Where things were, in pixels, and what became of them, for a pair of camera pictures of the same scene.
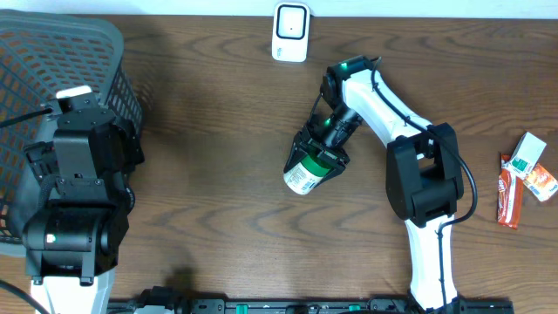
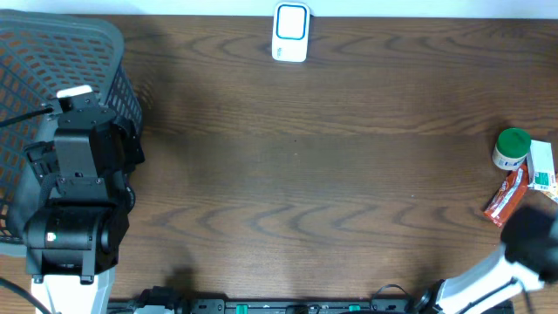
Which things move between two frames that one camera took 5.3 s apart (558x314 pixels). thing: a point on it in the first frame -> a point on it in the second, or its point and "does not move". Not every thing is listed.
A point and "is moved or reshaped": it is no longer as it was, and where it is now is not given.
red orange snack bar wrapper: [510, 195] is moved or reshaped
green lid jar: [303, 177] -> [511, 149]
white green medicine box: [527, 155] -> [540, 169]
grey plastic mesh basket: [40, 54] does not move
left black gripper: [118, 141] does not move
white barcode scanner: [290, 37] does not move
